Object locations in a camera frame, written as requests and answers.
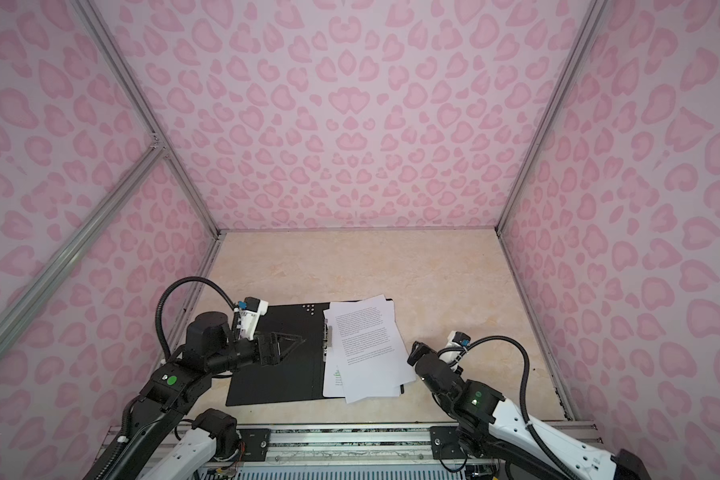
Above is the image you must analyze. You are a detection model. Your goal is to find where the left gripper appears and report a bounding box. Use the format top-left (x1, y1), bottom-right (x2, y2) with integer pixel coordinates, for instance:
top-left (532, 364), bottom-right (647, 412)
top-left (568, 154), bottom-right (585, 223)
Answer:
top-left (209, 328), bottom-right (303, 377)

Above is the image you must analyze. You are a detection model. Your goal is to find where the black and white folder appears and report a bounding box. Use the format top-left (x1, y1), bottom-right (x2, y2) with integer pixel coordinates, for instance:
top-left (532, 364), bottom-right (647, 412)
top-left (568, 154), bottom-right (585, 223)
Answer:
top-left (226, 299), bottom-right (405, 407)

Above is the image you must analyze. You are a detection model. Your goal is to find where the highlighted paper sheet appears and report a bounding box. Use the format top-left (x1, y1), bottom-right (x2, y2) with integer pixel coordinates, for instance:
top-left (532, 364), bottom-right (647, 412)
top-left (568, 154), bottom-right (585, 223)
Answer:
top-left (322, 311), bottom-right (405, 403)

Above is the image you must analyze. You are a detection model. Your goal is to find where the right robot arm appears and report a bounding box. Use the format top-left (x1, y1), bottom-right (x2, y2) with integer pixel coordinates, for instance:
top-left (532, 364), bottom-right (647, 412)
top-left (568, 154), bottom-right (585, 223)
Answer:
top-left (408, 335), bottom-right (650, 479)

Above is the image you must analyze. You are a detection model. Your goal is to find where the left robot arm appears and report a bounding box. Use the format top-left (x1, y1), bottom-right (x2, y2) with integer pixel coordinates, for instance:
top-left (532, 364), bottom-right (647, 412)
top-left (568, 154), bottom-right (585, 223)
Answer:
top-left (85, 311), bottom-right (304, 479)

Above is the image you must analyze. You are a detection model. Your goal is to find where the left diagonal aluminium bar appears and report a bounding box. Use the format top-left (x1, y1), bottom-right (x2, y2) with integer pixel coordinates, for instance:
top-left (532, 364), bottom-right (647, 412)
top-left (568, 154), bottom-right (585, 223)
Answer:
top-left (0, 141), bottom-right (165, 361)

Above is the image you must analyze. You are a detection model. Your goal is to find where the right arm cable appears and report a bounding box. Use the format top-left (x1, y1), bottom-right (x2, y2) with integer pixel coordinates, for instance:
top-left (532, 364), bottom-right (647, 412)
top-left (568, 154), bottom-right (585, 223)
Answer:
top-left (437, 334), bottom-right (577, 480)

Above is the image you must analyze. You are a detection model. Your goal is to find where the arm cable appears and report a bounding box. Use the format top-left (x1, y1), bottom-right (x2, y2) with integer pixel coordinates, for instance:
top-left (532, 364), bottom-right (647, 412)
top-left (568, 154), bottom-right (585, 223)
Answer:
top-left (437, 334), bottom-right (577, 480)
top-left (92, 275), bottom-right (238, 480)

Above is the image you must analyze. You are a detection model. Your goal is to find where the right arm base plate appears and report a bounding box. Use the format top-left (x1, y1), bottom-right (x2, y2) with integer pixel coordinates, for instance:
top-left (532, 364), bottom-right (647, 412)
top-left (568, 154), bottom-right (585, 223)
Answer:
top-left (428, 425), bottom-right (474, 461)

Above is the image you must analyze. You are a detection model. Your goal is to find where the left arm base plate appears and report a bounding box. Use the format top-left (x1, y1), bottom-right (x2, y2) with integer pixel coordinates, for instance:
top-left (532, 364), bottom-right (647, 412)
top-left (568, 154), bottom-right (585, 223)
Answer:
top-left (239, 428), bottom-right (272, 462)

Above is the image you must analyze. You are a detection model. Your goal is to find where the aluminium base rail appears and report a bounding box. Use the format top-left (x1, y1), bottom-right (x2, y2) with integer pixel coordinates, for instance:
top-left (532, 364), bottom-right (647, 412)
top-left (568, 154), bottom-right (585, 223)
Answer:
top-left (98, 421), bottom-right (613, 480)

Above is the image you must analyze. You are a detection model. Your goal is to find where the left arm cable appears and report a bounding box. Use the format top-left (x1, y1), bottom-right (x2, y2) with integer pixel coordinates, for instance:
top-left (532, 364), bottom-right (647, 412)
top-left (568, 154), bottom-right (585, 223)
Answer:
top-left (92, 275), bottom-right (238, 480)

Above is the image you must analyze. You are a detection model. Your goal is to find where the left corner aluminium post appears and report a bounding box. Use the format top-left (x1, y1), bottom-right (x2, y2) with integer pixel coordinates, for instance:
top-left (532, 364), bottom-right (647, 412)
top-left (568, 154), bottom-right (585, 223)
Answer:
top-left (71, 0), bottom-right (222, 239)

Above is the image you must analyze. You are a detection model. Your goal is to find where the corner aluminium post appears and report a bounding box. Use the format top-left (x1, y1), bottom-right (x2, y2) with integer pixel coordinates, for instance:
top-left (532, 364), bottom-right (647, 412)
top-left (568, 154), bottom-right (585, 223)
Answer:
top-left (495, 0), bottom-right (611, 238)
top-left (71, 0), bottom-right (222, 239)

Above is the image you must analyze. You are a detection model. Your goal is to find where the right corner aluminium post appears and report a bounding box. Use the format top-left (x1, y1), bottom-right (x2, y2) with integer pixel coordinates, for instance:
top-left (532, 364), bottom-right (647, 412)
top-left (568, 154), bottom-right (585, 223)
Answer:
top-left (495, 0), bottom-right (611, 238)

